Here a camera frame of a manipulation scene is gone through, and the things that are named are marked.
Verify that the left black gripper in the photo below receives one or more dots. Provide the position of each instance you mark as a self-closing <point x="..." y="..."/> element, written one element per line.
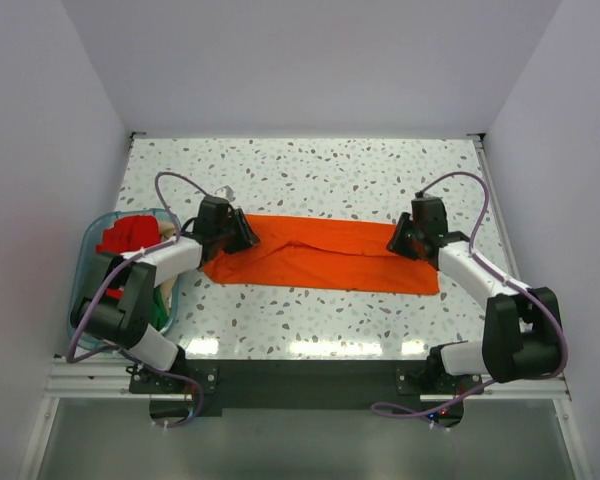
<point x="246" y="237"/>

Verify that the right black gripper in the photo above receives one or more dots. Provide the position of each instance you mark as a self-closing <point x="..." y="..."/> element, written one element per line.
<point x="395" y="244"/>

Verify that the orange t shirt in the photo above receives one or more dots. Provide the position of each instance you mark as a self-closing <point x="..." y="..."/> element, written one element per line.
<point x="323" y="254"/>

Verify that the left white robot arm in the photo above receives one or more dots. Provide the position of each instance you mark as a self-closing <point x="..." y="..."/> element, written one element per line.
<point x="114" y="307"/>

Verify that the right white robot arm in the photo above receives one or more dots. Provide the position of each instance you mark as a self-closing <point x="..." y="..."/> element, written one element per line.
<point x="522" y="334"/>

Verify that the beige t shirt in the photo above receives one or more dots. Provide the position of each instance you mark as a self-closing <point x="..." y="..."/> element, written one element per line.
<point x="167" y="231"/>

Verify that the red t shirt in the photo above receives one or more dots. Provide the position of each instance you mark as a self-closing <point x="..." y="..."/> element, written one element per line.
<point x="130" y="233"/>

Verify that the green t shirt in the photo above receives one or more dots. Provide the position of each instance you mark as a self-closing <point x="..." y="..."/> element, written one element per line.
<point x="160" y="311"/>

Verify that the clear blue plastic bin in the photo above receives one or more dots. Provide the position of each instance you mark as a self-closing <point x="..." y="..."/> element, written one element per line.
<point x="92" y="237"/>

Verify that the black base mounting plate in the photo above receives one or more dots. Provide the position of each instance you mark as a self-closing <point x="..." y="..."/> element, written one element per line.
<point x="296" y="385"/>

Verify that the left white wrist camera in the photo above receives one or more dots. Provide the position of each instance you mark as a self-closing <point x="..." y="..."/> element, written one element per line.
<point x="225" y="192"/>

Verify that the aluminium frame rail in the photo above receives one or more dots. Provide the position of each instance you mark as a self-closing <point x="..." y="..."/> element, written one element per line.
<point x="105" y="377"/>

